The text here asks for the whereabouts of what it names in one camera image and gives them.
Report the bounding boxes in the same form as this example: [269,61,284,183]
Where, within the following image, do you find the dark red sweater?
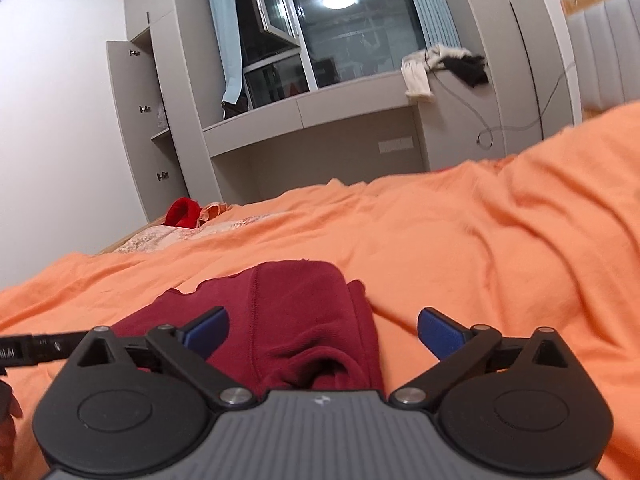
[112,259,386,393]

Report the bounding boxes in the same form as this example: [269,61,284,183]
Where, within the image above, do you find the orange blanket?
[0,101,640,480]

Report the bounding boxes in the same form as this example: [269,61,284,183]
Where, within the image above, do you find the window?
[232,0,432,110]

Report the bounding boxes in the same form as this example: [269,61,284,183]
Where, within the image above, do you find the white wall socket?
[378,135,416,154]

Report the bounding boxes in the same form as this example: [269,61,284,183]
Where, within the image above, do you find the pleated light blue curtain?
[399,0,462,55]

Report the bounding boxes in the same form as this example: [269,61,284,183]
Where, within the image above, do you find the white cloth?
[401,43,469,103]

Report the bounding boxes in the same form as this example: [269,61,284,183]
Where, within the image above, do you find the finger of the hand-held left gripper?
[32,329,92,363]

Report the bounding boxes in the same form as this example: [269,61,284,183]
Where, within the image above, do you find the peach ruffled cloth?
[199,202,232,223]

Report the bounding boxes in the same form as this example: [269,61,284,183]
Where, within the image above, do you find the black cloth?
[442,52,491,88]

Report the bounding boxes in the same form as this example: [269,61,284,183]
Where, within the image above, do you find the bright red plush cloth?
[164,197,205,229]

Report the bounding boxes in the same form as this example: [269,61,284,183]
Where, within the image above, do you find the thin cable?
[429,59,577,150]

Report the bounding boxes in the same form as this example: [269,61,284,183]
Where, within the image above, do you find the grey built-in cabinet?
[105,0,585,223]

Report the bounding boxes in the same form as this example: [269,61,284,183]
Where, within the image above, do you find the short light blue curtain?
[203,0,247,105]

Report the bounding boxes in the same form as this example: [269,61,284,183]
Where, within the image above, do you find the person's left hand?
[0,394,25,467]

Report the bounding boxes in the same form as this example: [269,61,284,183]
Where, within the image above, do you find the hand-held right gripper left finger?
[70,306,257,411]

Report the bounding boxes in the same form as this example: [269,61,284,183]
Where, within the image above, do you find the grey padded headboard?
[560,0,640,124]

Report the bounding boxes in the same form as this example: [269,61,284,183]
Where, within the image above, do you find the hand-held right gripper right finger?
[389,307,577,411]

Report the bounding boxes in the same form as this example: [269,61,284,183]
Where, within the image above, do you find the floral bed sheet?
[111,212,283,257]

